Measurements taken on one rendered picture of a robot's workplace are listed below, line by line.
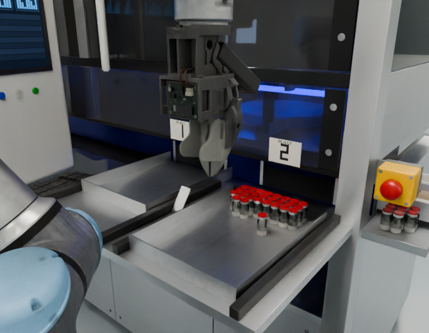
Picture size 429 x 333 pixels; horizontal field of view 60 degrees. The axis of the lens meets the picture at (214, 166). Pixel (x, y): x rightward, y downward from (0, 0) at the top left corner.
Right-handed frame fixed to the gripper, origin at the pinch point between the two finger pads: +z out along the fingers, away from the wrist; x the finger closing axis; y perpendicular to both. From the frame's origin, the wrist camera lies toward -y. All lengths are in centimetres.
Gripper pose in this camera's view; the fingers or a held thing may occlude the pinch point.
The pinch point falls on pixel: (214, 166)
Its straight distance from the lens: 56.7
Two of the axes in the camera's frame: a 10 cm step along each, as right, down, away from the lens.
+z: 0.0, 9.4, 3.3
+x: 7.8, 2.1, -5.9
